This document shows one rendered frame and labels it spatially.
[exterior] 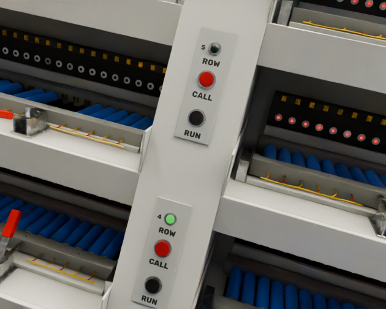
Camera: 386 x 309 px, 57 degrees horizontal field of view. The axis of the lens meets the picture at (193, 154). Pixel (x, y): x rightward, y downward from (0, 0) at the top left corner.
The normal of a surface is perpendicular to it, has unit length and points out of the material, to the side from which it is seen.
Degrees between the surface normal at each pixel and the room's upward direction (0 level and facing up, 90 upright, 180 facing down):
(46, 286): 18
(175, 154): 90
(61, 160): 109
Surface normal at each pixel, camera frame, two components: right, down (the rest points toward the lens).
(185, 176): -0.15, 0.01
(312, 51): -0.23, 0.32
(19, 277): 0.19, -0.91
